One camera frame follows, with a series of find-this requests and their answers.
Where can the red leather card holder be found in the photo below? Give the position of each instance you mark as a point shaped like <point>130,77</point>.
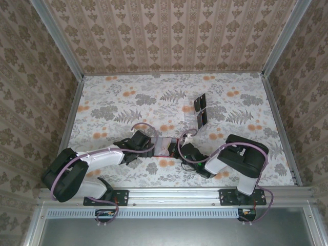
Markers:
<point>155,146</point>

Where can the pink floral credit card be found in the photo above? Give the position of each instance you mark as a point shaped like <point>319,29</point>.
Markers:
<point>165,149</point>

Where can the clear acrylic card stand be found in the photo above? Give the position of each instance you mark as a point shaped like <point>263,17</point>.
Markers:
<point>188,115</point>

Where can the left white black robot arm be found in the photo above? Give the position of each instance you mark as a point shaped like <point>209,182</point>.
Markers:
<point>102,160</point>

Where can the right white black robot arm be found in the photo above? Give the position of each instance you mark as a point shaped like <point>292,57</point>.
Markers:
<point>246,159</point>

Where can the black chip card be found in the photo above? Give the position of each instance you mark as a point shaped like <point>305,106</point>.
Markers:
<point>202,99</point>
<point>196,103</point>
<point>200,120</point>
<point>205,115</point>

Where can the black connector box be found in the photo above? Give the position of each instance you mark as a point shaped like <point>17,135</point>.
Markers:
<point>105,216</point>
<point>249,217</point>

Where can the grey metal sheet panel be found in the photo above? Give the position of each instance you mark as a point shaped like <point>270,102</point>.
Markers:
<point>174,233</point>

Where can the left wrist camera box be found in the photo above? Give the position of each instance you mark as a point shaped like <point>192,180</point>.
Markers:
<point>142,138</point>

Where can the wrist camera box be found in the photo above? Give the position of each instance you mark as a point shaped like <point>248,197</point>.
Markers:
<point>142,138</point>
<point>187,139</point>

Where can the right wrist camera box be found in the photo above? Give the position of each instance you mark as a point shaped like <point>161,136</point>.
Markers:
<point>187,139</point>

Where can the aluminium mounting rail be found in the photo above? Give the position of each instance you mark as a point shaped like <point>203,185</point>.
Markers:
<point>174,196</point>

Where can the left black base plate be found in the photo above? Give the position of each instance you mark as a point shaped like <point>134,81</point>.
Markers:
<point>123,197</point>

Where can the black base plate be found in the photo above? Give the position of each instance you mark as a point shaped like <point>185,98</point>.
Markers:
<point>123,197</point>
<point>226,198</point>

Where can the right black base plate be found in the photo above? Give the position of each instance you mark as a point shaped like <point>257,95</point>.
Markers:
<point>226,198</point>

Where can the aluminium table side rail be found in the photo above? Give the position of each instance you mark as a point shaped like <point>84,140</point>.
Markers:
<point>68,128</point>
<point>281,128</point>

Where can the aluminium frame post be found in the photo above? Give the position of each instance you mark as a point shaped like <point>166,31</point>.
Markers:
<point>62,42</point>
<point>283,38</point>

